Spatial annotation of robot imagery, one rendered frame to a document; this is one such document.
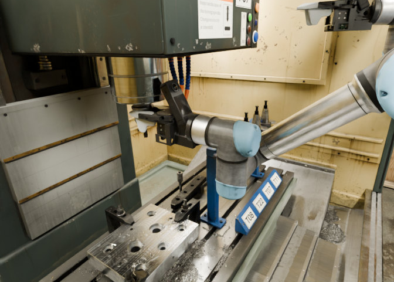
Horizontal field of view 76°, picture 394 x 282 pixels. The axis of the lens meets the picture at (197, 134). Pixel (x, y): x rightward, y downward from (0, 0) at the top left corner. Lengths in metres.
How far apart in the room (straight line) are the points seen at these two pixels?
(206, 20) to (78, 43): 0.30
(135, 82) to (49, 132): 0.52
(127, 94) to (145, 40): 0.19
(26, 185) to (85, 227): 0.38
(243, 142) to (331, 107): 0.20
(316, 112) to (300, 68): 0.93
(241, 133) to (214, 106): 1.26
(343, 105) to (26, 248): 1.17
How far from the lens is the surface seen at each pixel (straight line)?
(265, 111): 1.20
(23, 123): 1.04
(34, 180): 1.11
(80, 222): 1.32
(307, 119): 0.62
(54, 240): 1.29
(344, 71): 1.51
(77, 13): 0.68
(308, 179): 1.63
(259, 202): 1.15
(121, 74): 0.66
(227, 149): 0.56
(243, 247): 1.00
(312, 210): 1.52
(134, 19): 0.53
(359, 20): 0.92
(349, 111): 0.61
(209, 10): 0.61
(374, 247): 1.32
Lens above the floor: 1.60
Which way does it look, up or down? 21 degrees down
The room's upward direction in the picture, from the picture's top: 2 degrees counter-clockwise
